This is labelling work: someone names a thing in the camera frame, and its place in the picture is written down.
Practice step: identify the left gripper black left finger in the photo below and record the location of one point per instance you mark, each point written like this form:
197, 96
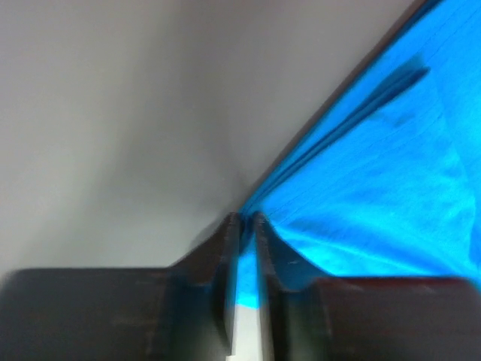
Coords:
203, 296

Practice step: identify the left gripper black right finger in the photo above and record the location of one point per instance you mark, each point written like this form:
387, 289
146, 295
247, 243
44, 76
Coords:
291, 317

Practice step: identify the blue t shirt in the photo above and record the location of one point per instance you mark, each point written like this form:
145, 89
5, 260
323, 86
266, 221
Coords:
388, 181

